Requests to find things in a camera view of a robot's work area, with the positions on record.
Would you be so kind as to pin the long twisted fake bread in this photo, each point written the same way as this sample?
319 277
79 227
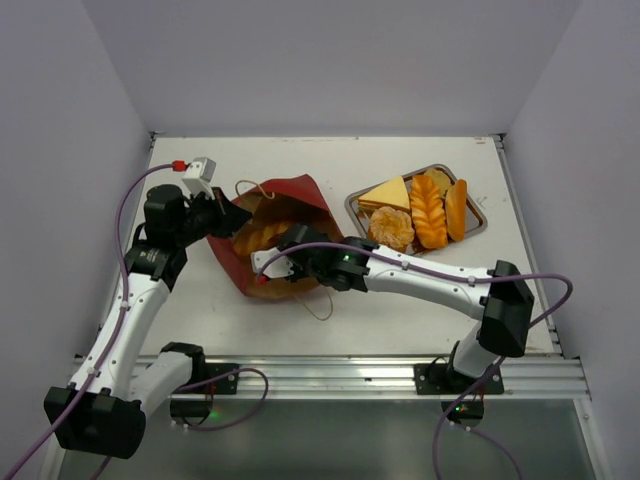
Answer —
259 238

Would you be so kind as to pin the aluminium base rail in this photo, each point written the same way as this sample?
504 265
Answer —
393 378

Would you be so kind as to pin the fake brown toast slice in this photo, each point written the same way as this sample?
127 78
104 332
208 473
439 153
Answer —
440 179

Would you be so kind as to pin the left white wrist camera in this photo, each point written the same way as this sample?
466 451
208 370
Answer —
196 175

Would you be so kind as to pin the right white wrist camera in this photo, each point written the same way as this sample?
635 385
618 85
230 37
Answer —
270 264

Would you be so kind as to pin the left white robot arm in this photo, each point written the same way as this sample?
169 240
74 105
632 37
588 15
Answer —
105 407

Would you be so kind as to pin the fake triangle sandwich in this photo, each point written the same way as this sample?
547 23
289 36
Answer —
392 193

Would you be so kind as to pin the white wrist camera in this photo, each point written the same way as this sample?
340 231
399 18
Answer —
270 264
196 175

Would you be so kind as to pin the orange fake bread loaf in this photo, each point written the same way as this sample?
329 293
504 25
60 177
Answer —
455 210

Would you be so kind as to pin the braided fake bread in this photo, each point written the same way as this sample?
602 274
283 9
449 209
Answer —
427 213

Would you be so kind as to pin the red brown paper bag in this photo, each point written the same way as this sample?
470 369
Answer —
298 200

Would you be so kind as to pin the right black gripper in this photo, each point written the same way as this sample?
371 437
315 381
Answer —
298 245

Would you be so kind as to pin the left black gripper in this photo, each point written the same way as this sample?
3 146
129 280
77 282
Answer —
230 217

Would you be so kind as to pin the round sugared fake bun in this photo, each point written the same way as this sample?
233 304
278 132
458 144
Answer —
392 228

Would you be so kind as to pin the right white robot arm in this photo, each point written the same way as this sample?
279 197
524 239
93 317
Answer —
497 299

